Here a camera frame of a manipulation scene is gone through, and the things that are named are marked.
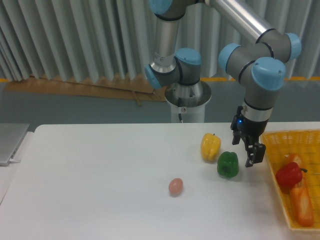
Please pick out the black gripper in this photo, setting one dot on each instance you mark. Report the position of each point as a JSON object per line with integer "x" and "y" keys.
{"x": 249, "y": 131}

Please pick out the brown egg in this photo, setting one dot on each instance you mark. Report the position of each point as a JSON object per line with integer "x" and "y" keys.
{"x": 175, "y": 187}

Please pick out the orange baguette bread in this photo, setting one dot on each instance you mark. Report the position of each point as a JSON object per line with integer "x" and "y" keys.
{"x": 300, "y": 198}

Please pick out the grey laptop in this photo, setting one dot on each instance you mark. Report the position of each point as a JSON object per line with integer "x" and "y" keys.
{"x": 11, "y": 136}

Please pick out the yellow woven basket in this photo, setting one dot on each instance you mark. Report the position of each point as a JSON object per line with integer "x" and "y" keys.
{"x": 305, "y": 143}

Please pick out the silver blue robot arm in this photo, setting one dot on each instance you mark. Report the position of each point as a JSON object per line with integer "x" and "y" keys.
{"x": 260, "y": 69}

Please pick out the red bell pepper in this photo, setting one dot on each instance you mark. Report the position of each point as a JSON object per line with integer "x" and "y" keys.
{"x": 290, "y": 175}

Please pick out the brown cardboard sheet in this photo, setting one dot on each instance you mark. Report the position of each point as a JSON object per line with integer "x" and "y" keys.
{"x": 137, "y": 89}

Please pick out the yellow bell pepper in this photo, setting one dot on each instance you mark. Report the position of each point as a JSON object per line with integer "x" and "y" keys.
{"x": 209, "y": 147}

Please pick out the green bell pepper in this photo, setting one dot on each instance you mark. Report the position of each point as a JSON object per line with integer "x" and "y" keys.
{"x": 228, "y": 164}

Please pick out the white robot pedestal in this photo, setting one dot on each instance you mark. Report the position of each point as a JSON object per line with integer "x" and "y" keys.
{"x": 185, "y": 114}

